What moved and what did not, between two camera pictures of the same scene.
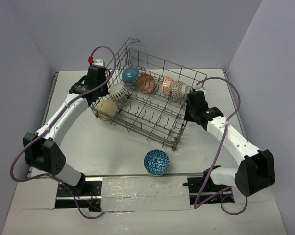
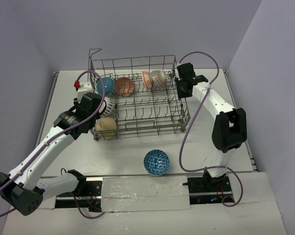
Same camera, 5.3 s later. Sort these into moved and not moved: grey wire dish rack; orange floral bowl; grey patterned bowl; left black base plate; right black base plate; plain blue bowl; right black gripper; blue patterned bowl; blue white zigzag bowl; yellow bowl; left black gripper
Moved: yellow bowl; grey wire dish rack; grey patterned bowl; plain blue bowl; orange floral bowl; right black gripper; left black gripper; blue white zigzag bowl
Not moved: blue patterned bowl; left black base plate; right black base plate
